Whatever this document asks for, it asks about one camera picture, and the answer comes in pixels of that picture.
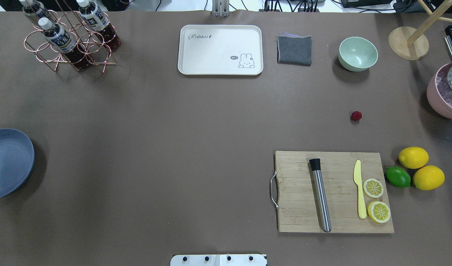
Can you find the yellow plastic knife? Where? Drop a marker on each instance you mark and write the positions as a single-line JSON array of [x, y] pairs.
[[357, 177]]

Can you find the mint green bowl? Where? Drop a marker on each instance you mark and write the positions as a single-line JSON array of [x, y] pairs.
[[357, 54]]

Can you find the blue round plate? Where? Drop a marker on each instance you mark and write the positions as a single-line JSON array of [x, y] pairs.
[[17, 157]]

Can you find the yellow lemon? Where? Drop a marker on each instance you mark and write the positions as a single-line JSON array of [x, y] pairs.
[[428, 178], [413, 157]]

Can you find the white camera pole base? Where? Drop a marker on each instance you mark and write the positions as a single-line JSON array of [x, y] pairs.
[[220, 260]]

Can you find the lemon half slice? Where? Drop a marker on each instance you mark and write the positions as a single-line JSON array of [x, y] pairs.
[[373, 188], [378, 211]]

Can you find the dark drink bottle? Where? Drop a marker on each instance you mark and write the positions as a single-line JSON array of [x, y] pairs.
[[60, 39], [35, 10], [98, 22]]

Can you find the grey folded cloth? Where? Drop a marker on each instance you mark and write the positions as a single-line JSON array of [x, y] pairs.
[[294, 49]]

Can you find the cream rabbit tray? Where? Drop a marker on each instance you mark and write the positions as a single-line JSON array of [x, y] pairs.
[[220, 50]]

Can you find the steel muddler black tip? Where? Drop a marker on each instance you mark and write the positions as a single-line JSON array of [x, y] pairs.
[[321, 200]]

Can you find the pink bowl with ice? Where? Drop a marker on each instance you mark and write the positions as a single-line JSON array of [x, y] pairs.
[[439, 93]]

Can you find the dark drink bottle middle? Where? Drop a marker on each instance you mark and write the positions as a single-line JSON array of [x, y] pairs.
[[60, 39]]

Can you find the aluminium frame post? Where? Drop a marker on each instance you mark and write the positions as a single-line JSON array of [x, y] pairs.
[[220, 8]]

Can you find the wooden mug tree stand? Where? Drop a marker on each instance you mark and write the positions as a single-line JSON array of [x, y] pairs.
[[410, 43]]

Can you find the dark drink bottle far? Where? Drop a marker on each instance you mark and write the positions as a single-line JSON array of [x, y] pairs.
[[35, 10]]

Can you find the green lime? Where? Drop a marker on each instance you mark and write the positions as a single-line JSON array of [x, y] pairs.
[[398, 177]]

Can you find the red strawberry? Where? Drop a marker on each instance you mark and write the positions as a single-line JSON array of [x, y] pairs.
[[356, 116]]

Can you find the dark drink bottle near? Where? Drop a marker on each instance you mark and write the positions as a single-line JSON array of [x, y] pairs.
[[98, 22]]

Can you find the copper wire bottle rack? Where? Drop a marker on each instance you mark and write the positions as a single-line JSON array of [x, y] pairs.
[[80, 38]]

